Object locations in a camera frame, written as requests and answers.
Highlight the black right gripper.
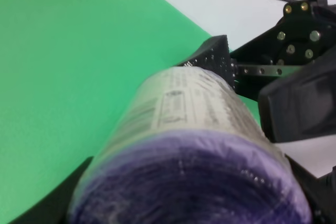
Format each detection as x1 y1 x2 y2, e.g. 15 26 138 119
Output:
176 0 335 143

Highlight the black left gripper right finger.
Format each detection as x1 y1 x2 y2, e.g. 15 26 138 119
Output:
286 156 335 223

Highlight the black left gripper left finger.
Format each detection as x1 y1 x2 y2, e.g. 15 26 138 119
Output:
11 157 93 224

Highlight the purple garbage bag roll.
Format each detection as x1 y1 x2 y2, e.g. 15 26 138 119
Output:
68 67 312 223

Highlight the green table cloth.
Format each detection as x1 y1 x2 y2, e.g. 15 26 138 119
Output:
0 0 260 224

